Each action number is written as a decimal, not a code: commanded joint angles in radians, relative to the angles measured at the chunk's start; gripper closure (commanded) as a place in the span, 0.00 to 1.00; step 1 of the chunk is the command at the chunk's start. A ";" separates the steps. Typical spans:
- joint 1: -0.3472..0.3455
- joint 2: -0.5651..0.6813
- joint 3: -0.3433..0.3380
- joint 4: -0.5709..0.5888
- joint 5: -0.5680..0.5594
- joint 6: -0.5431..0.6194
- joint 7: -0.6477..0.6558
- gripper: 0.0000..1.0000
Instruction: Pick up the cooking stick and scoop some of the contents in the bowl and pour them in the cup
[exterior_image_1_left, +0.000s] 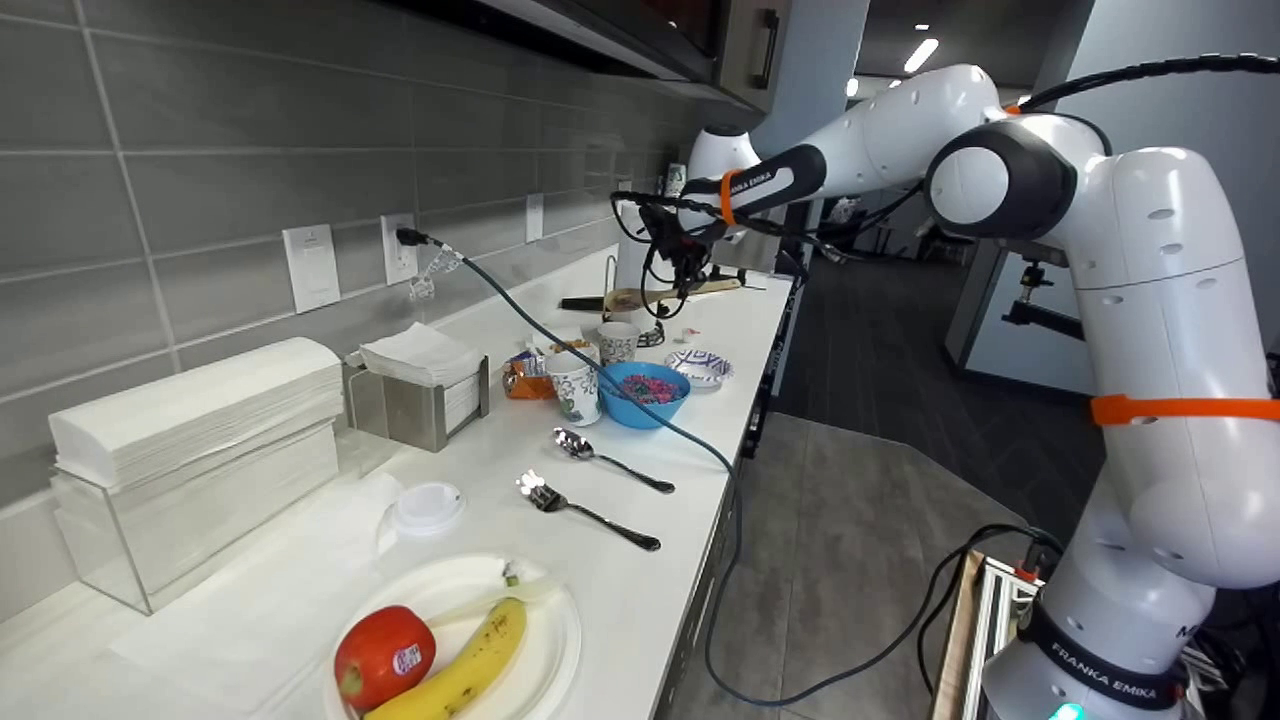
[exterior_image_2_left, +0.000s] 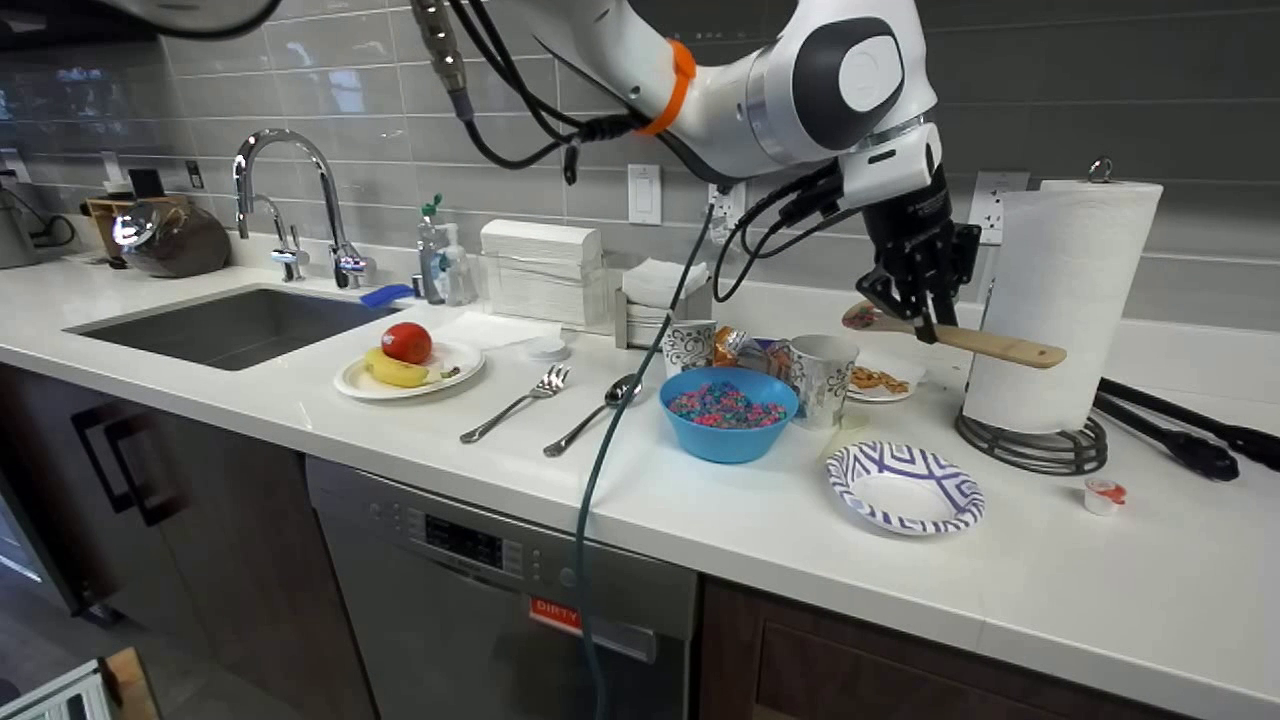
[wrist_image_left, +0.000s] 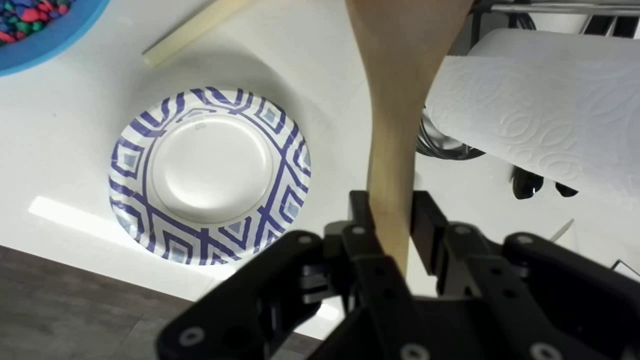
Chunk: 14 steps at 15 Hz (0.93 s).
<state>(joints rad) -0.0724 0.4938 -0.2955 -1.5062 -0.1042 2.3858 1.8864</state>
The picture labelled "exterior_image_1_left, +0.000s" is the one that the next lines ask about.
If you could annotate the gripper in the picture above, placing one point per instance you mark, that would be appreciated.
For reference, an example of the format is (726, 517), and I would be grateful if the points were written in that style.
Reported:
(686, 238)

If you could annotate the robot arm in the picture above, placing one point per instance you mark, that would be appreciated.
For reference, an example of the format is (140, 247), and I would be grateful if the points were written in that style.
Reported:
(1150, 300)

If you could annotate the wooden cooking stick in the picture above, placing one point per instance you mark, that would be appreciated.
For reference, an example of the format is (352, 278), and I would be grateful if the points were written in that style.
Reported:
(632, 297)

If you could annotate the white patterned paper cup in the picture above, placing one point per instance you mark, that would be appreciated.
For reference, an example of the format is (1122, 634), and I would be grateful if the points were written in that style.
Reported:
(618, 343)

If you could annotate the small patterned paper bowl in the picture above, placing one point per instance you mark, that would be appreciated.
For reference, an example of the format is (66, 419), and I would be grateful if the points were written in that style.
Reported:
(700, 367)

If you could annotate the blue bowl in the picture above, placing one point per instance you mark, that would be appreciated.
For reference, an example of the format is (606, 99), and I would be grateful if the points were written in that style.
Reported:
(628, 410)

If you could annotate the white floral paper cup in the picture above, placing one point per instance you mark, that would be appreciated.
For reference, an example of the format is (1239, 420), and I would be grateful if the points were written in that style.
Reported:
(575, 392)

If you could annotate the white plastic cup lid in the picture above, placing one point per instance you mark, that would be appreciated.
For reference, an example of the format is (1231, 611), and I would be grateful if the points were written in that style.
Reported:
(428, 507)

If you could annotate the white paper towel roll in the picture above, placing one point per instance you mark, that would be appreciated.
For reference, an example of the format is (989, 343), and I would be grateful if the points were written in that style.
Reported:
(631, 255)

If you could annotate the pink sprinkles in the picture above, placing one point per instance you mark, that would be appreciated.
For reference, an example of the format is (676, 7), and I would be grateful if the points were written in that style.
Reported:
(650, 389)

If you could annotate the orange snack packet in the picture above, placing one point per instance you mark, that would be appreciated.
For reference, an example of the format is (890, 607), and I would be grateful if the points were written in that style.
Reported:
(522, 380)

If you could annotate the clear plastic wrapper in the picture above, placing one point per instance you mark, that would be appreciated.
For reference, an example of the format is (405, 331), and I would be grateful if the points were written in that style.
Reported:
(428, 280)

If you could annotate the stack of white napkins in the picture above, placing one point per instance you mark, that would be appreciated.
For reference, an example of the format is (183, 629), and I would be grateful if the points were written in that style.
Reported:
(425, 355)

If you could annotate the metal napkin holder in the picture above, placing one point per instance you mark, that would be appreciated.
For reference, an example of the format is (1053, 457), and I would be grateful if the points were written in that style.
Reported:
(410, 412)

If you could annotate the white paper plate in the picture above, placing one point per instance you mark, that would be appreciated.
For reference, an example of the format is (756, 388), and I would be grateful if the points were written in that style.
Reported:
(550, 640)

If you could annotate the yellow banana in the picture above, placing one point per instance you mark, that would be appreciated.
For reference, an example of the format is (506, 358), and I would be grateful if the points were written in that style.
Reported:
(478, 660)

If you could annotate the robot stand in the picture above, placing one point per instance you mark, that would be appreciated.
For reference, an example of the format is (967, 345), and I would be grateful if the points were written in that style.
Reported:
(985, 620)

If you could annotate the red apple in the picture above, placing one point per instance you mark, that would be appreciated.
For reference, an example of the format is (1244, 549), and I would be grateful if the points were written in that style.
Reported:
(383, 655)

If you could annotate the stack of folded paper towels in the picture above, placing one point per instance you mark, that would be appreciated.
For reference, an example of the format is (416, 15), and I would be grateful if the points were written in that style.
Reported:
(200, 410)

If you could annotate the clear acrylic towel holder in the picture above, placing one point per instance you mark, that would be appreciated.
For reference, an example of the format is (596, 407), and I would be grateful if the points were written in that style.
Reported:
(200, 520)

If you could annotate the white wall socket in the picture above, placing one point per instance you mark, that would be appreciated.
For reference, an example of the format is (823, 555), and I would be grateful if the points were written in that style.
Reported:
(392, 262)
(535, 217)

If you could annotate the dark wall cabinet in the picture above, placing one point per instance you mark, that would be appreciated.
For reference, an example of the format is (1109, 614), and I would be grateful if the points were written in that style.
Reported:
(690, 35)

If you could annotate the camera on mount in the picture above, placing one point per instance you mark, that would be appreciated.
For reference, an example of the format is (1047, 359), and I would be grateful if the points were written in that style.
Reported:
(1035, 300)

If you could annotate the white wall switch plate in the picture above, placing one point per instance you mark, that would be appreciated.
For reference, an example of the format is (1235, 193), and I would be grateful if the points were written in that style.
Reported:
(311, 268)

